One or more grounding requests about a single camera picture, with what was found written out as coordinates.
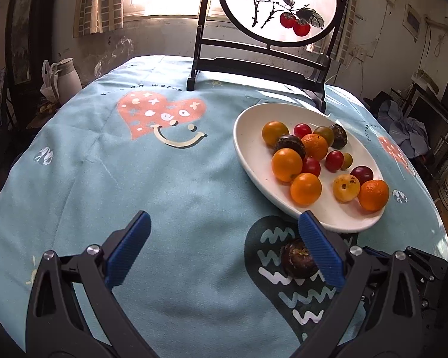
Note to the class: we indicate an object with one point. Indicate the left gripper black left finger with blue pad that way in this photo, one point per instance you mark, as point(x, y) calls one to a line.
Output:
point(72, 311)

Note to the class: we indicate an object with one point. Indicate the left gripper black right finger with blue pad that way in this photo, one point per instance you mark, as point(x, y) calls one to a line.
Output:
point(349, 270)

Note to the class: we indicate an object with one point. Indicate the dark water chestnut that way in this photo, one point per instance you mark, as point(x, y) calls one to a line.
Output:
point(340, 136)
point(297, 260)
point(290, 142)

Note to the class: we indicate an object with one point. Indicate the large orange mandarin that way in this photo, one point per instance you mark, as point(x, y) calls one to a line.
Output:
point(373, 195)

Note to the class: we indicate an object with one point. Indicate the yellow-green longan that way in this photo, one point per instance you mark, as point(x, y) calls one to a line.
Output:
point(348, 161)

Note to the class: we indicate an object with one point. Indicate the small orange mandarin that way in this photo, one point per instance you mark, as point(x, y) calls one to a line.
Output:
point(315, 146)

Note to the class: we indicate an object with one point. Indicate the dark red cherry tomato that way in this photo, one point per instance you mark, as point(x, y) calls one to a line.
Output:
point(362, 174)

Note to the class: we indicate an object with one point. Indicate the yellow spotted loquat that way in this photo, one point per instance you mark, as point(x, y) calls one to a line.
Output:
point(345, 188)

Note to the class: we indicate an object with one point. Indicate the orange tomato front middle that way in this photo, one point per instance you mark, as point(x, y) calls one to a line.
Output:
point(305, 189)

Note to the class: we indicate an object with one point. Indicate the orange tomato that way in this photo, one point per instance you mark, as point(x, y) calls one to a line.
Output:
point(286, 164)
point(272, 131)
point(305, 189)

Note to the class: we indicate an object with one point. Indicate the blue clothes pile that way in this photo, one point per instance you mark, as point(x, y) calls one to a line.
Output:
point(409, 133)

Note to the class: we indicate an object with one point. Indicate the red cherry tomato right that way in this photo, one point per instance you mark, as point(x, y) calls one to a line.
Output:
point(334, 161)

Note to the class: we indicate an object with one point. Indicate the black metal shelf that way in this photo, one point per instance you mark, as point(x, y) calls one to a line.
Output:
point(425, 107)

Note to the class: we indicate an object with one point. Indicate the light blue patterned tablecloth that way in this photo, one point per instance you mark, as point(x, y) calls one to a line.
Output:
point(209, 281)

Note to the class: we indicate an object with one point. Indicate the orange tomato front left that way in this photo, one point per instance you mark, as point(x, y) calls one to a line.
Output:
point(286, 164)

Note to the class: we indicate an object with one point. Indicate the green-yellow tomato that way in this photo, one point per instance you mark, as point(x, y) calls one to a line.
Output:
point(326, 133)

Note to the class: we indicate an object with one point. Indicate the white oval plate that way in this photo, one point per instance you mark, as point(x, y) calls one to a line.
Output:
point(255, 158)

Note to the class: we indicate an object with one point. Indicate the red cherry tomato left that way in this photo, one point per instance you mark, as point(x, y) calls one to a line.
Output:
point(301, 130)

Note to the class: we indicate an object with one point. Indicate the orange tomato back left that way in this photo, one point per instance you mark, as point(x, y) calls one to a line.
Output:
point(272, 131)

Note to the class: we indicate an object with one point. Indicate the white kettle jug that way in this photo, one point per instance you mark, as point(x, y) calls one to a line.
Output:
point(60, 81)

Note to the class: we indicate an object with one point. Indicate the black framed painted screen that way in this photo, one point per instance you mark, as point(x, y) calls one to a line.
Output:
point(303, 32)

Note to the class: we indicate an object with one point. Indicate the brick pattern curtain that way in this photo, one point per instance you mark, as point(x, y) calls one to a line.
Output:
point(97, 16)

